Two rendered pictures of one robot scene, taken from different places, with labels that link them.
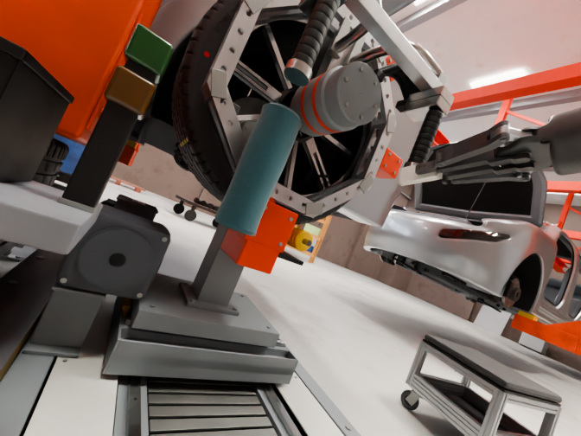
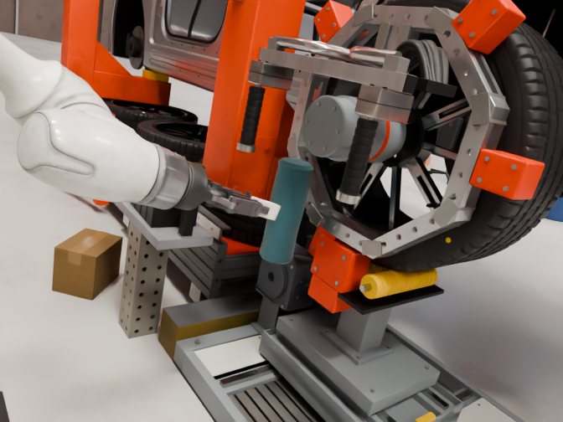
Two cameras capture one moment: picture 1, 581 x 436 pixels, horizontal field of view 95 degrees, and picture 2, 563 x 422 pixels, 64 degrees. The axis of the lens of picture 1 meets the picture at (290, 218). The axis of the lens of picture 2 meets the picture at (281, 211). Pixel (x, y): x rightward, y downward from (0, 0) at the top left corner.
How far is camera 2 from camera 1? 111 cm
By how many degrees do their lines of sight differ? 81
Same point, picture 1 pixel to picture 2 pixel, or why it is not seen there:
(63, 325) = (266, 316)
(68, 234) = (157, 243)
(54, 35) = (217, 161)
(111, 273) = (269, 285)
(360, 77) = (319, 111)
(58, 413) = (226, 350)
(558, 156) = not seen: hidden behind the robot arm
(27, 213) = (152, 236)
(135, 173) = not seen: outside the picture
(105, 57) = (227, 163)
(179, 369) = (288, 375)
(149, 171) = not seen: outside the picture
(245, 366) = (330, 409)
